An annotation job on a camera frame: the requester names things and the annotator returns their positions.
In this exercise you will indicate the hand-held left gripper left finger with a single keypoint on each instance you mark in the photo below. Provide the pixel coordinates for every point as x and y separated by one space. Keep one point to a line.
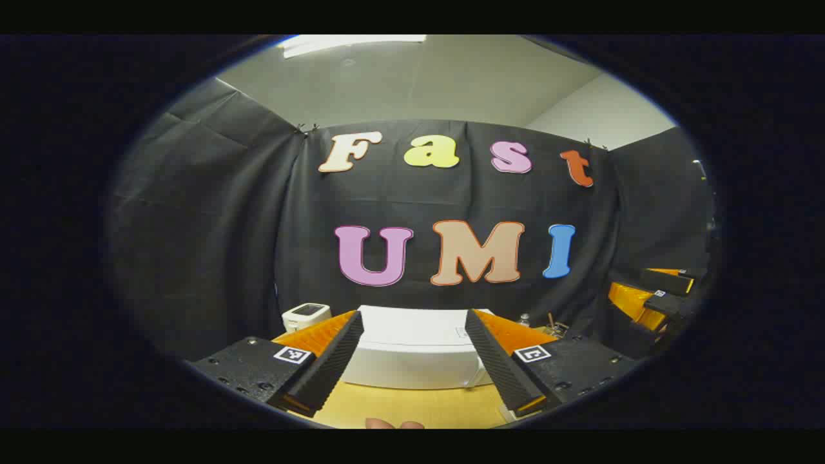
335 351

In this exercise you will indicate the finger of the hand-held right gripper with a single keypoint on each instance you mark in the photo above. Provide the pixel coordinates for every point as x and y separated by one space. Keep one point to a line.
664 281
635 306

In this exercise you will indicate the black backdrop cloth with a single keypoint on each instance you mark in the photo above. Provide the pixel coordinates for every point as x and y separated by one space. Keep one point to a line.
213 225

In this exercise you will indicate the white toaster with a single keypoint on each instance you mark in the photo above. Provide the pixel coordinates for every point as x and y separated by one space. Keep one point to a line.
306 316

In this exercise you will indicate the white microwave oven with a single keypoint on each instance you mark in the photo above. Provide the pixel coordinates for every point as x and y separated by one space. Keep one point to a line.
412 348

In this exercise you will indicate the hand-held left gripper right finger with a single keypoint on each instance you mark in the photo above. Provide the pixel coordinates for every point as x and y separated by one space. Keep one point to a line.
493 354

